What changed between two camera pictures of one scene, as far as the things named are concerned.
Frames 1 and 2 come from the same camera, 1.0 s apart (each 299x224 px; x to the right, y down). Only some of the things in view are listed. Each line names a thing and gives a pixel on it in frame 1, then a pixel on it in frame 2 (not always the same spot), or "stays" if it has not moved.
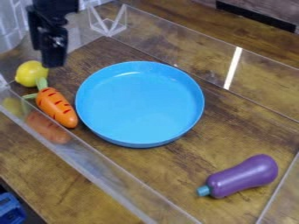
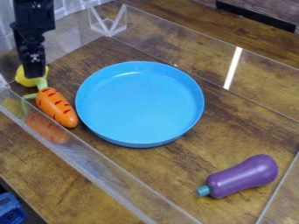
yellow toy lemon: [30, 71] stays
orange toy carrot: [53, 103] stays
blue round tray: [139, 104] stays
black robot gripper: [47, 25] to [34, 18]
